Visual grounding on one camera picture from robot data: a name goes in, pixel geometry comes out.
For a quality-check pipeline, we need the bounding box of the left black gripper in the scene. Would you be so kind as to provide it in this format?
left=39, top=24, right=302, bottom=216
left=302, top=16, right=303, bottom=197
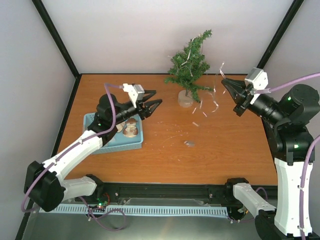
left=112, top=91, right=163, bottom=125

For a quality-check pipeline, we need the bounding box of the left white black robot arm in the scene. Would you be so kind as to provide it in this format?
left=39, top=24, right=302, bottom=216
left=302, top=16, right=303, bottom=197
left=23, top=84, right=162, bottom=212

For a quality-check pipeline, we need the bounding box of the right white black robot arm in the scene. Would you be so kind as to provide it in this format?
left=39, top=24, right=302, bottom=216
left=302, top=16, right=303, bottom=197
left=222, top=76, right=320, bottom=240

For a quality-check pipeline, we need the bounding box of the small green christmas tree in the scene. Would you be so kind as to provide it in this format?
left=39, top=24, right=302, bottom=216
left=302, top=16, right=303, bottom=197
left=163, top=29, right=215, bottom=108

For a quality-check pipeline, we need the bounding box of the snowman ornament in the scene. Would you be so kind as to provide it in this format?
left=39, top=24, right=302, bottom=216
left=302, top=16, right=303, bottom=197
left=122, top=118, right=138, bottom=138

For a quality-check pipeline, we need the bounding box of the beige wooden heart ornament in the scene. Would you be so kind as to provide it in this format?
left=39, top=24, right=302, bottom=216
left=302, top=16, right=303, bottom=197
left=116, top=122, right=126, bottom=133

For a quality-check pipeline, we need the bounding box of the blue plastic basket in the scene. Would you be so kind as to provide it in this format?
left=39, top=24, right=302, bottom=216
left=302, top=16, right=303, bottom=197
left=92, top=114, right=144, bottom=155

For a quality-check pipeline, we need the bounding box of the clear plastic battery box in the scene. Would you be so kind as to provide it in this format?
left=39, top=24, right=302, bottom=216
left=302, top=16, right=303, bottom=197
left=184, top=140, right=195, bottom=147

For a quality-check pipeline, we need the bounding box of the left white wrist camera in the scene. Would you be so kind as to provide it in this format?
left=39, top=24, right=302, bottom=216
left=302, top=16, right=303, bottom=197
left=120, top=83, right=145, bottom=109

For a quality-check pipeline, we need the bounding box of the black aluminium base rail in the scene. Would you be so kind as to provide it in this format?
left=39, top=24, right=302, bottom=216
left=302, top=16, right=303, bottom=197
left=59, top=181, right=278, bottom=208

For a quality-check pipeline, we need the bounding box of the light blue cable duct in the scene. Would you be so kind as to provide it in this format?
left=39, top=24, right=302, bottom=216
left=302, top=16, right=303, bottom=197
left=49, top=203, right=229, bottom=218

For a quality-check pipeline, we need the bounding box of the purple floor cable loop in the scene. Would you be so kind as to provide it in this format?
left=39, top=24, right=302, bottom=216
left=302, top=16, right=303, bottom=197
left=79, top=196, right=127, bottom=231

